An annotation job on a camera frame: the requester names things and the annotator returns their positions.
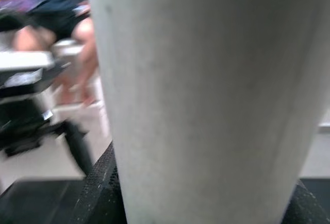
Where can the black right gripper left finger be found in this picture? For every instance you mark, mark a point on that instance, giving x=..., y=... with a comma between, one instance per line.
x=103, y=195

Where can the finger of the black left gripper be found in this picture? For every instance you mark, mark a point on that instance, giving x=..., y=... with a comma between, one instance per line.
x=77, y=146

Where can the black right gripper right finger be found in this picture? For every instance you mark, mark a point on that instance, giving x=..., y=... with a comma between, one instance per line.
x=309, y=208

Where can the white plastic table leg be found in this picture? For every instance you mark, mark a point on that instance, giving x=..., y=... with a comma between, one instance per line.
x=206, y=92

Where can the black tablecloth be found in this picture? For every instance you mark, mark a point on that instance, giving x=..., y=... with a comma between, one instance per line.
x=38, y=203

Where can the seated person in black shorts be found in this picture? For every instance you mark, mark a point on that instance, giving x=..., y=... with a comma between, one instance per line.
x=85, y=49

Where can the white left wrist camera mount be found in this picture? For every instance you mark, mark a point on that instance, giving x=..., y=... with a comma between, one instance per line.
x=23, y=60

